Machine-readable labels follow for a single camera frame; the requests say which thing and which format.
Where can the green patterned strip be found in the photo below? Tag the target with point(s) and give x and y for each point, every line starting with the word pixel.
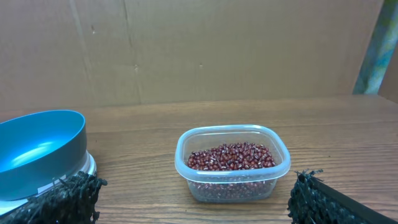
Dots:
pixel 379 52

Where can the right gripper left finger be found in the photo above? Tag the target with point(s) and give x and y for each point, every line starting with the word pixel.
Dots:
pixel 71 202

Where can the blue metal bowl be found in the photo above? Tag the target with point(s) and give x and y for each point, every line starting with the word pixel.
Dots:
pixel 39 147

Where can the clear plastic food container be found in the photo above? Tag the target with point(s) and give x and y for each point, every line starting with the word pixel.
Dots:
pixel 203 138

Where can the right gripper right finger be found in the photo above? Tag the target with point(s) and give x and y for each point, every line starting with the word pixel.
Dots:
pixel 313 202

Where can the red adzuki beans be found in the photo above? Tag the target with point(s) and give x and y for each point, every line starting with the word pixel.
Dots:
pixel 231 157

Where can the white digital kitchen scale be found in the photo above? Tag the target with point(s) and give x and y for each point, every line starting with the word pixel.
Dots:
pixel 86 165

